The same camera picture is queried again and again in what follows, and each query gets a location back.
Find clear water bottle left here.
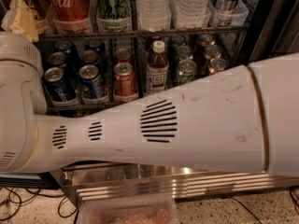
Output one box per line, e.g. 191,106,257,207
136,0,171,32

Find clear water bottle right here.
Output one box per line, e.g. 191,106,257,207
171,0,210,29

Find blue silver can top shelf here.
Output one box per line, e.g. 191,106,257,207
213,0,239,27

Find orange LaCroix can middle row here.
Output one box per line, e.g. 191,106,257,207
200,45,221,73

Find clear water bottle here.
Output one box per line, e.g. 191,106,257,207
171,0,210,29
136,0,171,32

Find orange soda can rear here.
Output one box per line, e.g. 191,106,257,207
113,48,134,65

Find blue Pepsi can middle right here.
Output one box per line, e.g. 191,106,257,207
81,49,105,75

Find green LaCroix can top shelf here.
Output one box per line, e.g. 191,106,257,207
97,0,131,32

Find blue Pepsi can rear right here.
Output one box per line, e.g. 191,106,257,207
85,38,108,73

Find green LaCroix can middle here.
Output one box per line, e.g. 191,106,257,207
174,46,193,66

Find blue Pepsi can middle left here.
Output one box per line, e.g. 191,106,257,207
47,51,78,86

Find blue Pepsi can rear left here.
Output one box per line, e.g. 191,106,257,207
55,40,79,66

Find blue Pepsi can front left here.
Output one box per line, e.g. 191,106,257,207
43,67,77,104

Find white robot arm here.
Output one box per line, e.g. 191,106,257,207
0,32,299,177

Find black floor cables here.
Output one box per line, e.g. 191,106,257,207
0,184,78,222

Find orange soda can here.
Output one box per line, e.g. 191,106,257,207
113,63,137,98
113,48,134,65

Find blue Pepsi can front right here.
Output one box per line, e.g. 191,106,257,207
78,64,106,100

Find stainless steel fridge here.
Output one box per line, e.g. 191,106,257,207
0,0,299,204

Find brown tea bottle middle shelf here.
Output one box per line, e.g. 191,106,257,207
146,40,169,94

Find glass fridge door right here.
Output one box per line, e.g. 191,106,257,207
246,0,299,62

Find green LaCroix can rear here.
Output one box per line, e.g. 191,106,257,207
167,35,186,56

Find orange soda can front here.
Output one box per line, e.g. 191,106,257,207
113,63,137,98

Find blue pepsi can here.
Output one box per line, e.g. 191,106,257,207
47,51,78,86
85,38,108,73
55,40,79,66
43,67,77,104
78,64,106,100
81,49,105,75

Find yellow taped gripper finger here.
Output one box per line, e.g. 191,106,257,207
1,0,38,43

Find green LaCroix can front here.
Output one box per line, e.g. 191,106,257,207
173,59,197,86

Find red Coca-Cola can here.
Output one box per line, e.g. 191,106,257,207
51,0,90,33

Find clear plastic bin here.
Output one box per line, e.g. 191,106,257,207
76,194,179,224

